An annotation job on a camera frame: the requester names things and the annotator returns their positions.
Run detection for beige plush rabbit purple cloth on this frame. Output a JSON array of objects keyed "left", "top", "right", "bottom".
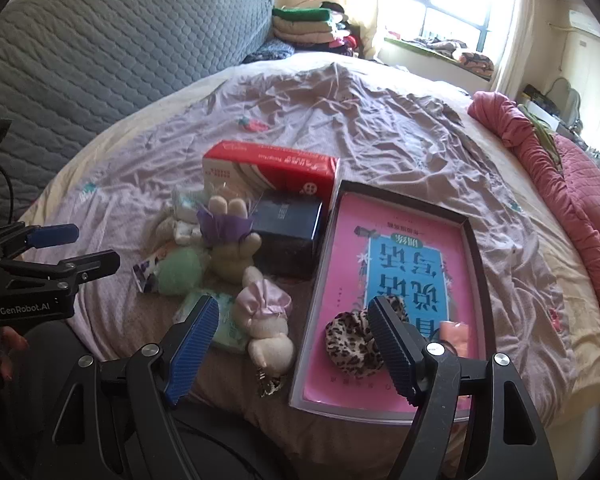
[{"left": 196, "top": 195, "right": 263, "bottom": 281}]

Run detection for white green tissue packet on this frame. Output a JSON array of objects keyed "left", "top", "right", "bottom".
[{"left": 174, "top": 287, "right": 251, "bottom": 353}]

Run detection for dark blue knit cloth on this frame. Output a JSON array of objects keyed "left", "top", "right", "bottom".
[{"left": 242, "top": 37, "right": 296, "bottom": 65}]

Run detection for beige plush rabbit pink hat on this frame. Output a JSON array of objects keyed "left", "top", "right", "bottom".
[{"left": 235, "top": 266, "right": 297, "bottom": 398}]

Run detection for red tissue box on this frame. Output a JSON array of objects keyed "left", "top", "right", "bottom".
[{"left": 202, "top": 141, "right": 340, "bottom": 198}]

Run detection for stack of folded clothes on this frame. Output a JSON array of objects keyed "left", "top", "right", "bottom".
[{"left": 271, "top": 2, "right": 351, "bottom": 47}]

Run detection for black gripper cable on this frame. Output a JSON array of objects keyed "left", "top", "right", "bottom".
[{"left": 0, "top": 160, "right": 16, "bottom": 223}]

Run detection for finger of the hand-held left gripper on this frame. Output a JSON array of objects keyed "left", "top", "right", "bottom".
[
  {"left": 0, "top": 224, "right": 79, "bottom": 261},
  {"left": 0, "top": 250, "right": 121, "bottom": 290}
]

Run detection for clothes on windowsill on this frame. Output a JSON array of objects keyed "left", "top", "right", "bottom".
[{"left": 410, "top": 35, "right": 496, "bottom": 78}]

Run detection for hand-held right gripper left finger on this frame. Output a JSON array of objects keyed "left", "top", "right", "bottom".
[{"left": 45, "top": 295, "right": 220, "bottom": 480}]

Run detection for pink quilt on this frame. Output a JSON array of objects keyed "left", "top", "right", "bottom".
[{"left": 467, "top": 91, "right": 600, "bottom": 341}]

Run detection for white air conditioner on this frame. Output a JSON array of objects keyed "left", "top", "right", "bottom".
[{"left": 567, "top": 7, "right": 600, "bottom": 36}]

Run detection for black box tray pink bottom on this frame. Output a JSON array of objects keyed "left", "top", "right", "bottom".
[{"left": 288, "top": 180, "right": 496, "bottom": 423}]

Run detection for person's left hand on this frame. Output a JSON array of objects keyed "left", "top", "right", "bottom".
[{"left": 0, "top": 327, "right": 31, "bottom": 381}]

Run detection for dark blue box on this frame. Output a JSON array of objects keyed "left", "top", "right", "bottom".
[{"left": 250, "top": 189, "right": 325, "bottom": 281}]

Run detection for small printed plastic packet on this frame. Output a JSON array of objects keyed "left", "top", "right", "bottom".
[{"left": 132, "top": 255, "right": 168, "bottom": 293}]

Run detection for grey quilted headboard cover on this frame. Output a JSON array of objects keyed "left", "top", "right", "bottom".
[{"left": 0, "top": 0, "right": 276, "bottom": 221}]

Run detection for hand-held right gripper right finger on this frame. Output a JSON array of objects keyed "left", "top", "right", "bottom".
[{"left": 367, "top": 295, "right": 561, "bottom": 480}]

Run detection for pile of mixed clothes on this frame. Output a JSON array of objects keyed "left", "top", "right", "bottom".
[{"left": 325, "top": 5, "right": 366, "bottom": 58}]

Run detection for green fluffy puff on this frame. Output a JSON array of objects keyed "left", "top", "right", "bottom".
[{"left": 156, "top": 247, "right": 211, "bottom": 297}]

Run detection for cream curtain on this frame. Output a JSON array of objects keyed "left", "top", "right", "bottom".
[{"left": 487, "top": 0, "right": 543, "bottom": 98}]

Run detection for lilac bed sheet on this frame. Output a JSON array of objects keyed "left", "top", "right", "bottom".
[{"left": 20, "top": 52, "right": 600, "bottom": 426}]

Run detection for leopard print scrunchie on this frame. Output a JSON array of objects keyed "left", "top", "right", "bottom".
[{"left": 325, "top": 295, "right": 411, "bottom": 380}]

